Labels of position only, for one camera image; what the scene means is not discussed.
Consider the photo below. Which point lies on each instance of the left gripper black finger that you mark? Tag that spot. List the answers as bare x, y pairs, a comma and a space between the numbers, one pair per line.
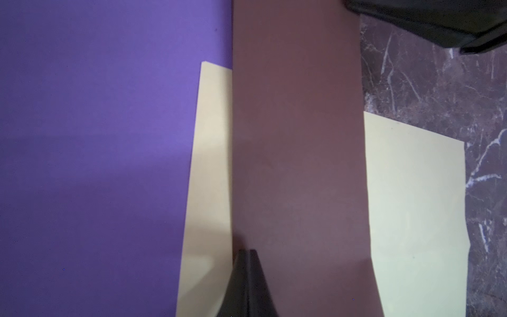
247, 293

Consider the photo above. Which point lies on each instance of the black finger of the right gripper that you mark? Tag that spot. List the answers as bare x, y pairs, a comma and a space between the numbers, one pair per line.
472, 26

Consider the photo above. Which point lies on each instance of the yellow paper sheet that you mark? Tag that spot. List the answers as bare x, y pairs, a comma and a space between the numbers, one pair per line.
416, 198

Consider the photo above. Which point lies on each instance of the brown paper sheet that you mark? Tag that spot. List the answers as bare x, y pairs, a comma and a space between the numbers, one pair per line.
299, 175

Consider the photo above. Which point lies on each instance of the purple paper sheet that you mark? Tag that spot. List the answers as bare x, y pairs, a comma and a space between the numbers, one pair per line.
98, 102

